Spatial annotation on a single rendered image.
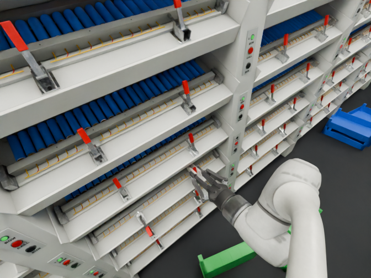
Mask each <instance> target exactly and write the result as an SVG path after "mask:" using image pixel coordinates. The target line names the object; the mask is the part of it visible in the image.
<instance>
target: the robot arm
mask: <svg viewBox="0 0 371 278"><path fill-rule="evenodd" d="M194 167H196V166H195V165H194V164H191V165H190V166H188V167H187V170H188V171H189V174H190V176H191V177H192V178H193V179H192V184H193V186H194V187H195V189H196V191H197V192H198V194H199V195H200V197H201V200H202V203H205V201H210V202H213V203H214V204H215V205H216V206H217V207H218V208H219V209H220V210H221V211H222V215H223V216H224V217H225V218H226V219H227V220H228V221H229V222H230V223H231V225H232V226H234V227H235V228H236V230H237V231H238V233H239V235H240V237H241V238H242V239H243V240H244V241H245V242H246V243H247V245H248V246H249V247H250V248H251V249H252V250H254V251H255V252H256V253H257V254H258V255H259V256H260V257H261V258H263V259H264V260H265V261H267V262H268V263H270V264H271V265H273V266H275V267H284V266H286V265H287V273H286V278H327V265H326V247H325V235H324V227H323V223H322V219H321V216H320V213H319V207H320V199H319V191H318V190H319V188H320V185H321V173H320V172H319V169H318V168H317V167H316V166H314V165H312V164H311V163H309V162H306V161H304V160H302V159H299V158H294V159H289V160H287V161H286V162H284V163H283V164H282V165H280V166H279V167H278V168H277V169H276V171H275V172H274V173H273V175H272V176H271V177H270V179H269V180H268V182H267V183H266V185H265V187H264V188H263V190H262V193H261V195H260V197H259V199H258V200H257V202H256V203H255V204H254V205H251V204H250V203H249V202H248V201H246V200H245V199H244V198H243V197H242V196H241V195H236V194H235V193H234V192H233V191H231V190H230V189H229V188H228V187H227V184H228V178H224V177H222V176H220V175H218V174H216V173H215V172H213V171H212V170H210V169H208V168H207V169H206V170H202V169H201V168H200V167H199V166H197V167H196V169H197V173H198V174H199V175H200V176H201V175H202V176H203V177H204V178H205V179H206V180H207V181H208V182H209V183H210V184H211V185H212V186H210V185H208V184H207V183H205V182H204V181H203V180H201V179H200V178H199V177H198V175H197V173H196V172H195V171H194V170H193V168H194ZM211 177H212V178H214V179H215V180H217V181H219V182H221V183H222V184H220V183H217V182H216V181H215V180H213V179H212V178H211ZM197 183H198V184H199V185H200V186H202V187H203V188H204V189H205V190H206V191H207V192H208V197H207V196H206V195H205V194H204V193H203V192H202V190H201V188H200V187H199V185H198V184H197ZM290 226H291V235H290V234H289V233H288V232H287V231H288V230H289V227H290Z"/></svg>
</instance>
